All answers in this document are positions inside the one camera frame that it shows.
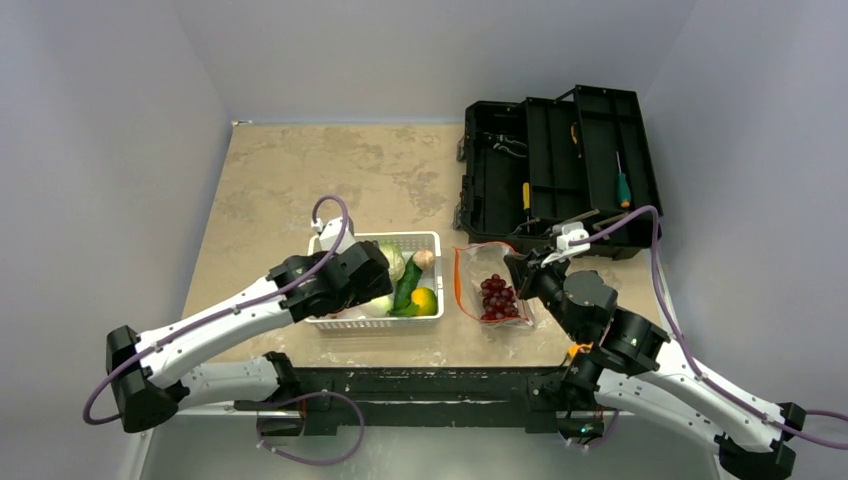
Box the white radish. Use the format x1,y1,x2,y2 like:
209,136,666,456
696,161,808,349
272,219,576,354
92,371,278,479
360,294,394,318

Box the green cucumber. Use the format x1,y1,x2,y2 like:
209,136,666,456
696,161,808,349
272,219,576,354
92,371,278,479
390,257,422,317

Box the orange fruit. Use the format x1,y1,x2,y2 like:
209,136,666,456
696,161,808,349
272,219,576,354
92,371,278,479
410,287,439,317

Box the purple grape bunch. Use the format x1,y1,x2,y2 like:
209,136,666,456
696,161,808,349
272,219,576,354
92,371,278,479
479,274,520,323

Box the clear zip top bag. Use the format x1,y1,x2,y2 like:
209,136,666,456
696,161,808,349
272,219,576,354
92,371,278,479
453,242,536,328

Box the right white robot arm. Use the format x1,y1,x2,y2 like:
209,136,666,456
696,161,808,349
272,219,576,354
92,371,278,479
504,252,806,479

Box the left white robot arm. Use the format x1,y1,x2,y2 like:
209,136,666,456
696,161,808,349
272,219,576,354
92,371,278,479
106,241,393,433

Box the green cabbage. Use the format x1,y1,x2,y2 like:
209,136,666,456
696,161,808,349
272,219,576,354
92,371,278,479
378,241,406,283

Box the white plastic basket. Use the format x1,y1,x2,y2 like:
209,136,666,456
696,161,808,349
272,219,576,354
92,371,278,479
306,231,445,330

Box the garlic bulb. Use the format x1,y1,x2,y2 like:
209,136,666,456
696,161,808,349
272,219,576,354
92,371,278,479
412,249,436,272

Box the black open toolbox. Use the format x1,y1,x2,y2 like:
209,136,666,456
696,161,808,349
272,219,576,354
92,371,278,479
453,85,663,253

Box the black pliers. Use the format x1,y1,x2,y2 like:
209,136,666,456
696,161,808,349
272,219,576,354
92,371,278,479
483,133,528,159

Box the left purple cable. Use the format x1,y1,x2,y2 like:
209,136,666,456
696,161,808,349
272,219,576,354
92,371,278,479
82,195,351,427

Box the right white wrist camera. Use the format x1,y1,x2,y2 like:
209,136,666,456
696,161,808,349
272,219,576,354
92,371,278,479
541,221,591,267

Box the black base frame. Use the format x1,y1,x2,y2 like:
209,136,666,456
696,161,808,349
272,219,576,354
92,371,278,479
235,351,627,440

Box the green handled screwdriver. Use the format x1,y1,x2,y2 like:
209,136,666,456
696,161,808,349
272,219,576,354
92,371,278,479
616,152,632,210

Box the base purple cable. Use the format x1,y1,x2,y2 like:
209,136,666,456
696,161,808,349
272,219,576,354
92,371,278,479
254,385,370,466

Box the yellow handled screwdriver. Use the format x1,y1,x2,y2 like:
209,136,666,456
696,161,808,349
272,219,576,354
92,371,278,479
522,182,531,222

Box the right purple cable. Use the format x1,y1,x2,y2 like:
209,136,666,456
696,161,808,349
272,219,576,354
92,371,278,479
569,205,848,452

